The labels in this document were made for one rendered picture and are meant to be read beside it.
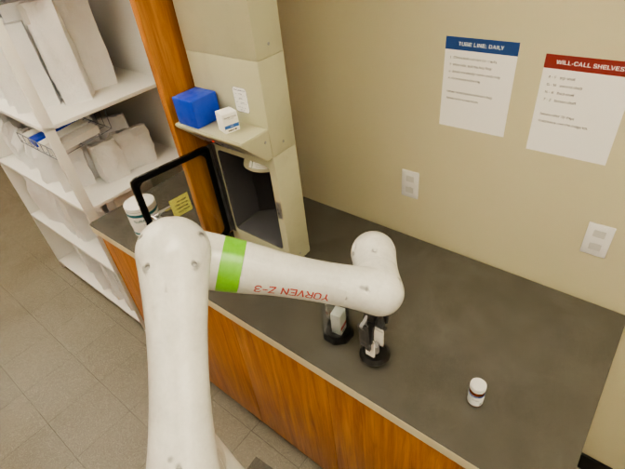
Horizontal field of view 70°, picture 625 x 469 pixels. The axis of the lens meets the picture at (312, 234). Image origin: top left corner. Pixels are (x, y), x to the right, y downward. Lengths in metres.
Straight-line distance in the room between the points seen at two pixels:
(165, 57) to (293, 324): 0.96
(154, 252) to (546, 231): 1.24
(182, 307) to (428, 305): 0.99
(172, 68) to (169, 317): 1.03
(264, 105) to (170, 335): 0.82
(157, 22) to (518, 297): 1.44
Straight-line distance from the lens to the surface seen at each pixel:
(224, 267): 0.90
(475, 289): 1.64
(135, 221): 2.05
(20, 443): 2.92
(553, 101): 1.43
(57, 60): 2.44
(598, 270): 1.66
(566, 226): 1.59
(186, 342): 0.76
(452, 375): 1.40
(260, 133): 1.39
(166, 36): 1.60
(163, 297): 0.75
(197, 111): 1.48
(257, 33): 1.33
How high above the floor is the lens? 2.09
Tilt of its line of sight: 38 degrees down
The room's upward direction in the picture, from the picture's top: 7 degrees counter-clockwise
